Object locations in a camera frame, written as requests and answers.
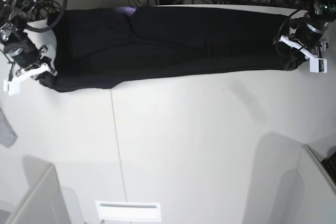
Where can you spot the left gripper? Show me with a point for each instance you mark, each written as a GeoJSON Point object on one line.
{"type": "Point", "coordinates": [308, 31]}

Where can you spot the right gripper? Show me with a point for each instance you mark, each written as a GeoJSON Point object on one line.
{"type": "Point", "coordinates": [22, 50]}

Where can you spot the black T-shirt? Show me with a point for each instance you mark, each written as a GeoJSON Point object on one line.
{"type": "Point", "coordinates": [101, 48]}

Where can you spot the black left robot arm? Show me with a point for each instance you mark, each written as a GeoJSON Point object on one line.
{"type": "Point", "coordinates": [321, 10]}

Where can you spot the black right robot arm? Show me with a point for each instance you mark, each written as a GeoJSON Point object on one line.
{"type": "Point", "coordinates": [14, 20]}

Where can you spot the grey cloth at left edge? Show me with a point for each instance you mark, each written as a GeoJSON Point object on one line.
{"type": "Point", "coordinates": [8, 136]}

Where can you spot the black keyboard at right edge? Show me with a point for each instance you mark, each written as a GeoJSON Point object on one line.
{"type": "Point", "coordinates": [329, 165]}

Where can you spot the white partition lower left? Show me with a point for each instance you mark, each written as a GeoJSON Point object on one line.
{"type": "Point", "coordinates": [31, 193]}

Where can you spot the white partition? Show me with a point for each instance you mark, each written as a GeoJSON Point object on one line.
{"type": "Point", "coordinates": [305, 194]}
{"type": "Point", "coordinates": [31, 193]}

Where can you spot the white partition lower right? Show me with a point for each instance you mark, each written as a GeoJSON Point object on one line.
{"type": "Point", "coordinates": [305, 194]}

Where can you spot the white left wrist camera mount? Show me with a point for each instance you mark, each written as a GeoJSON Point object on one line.
{"type": "Point", "coordinates": [309, 53]}

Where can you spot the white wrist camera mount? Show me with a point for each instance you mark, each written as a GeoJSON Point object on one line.
{"type": "Point", "coordinates": [309, 53]}
{"type": "Point", "coordinates": [17, 75]}

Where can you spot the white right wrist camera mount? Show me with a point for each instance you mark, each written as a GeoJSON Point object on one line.
{"type": "Point", "coordinates": [17, 75]}

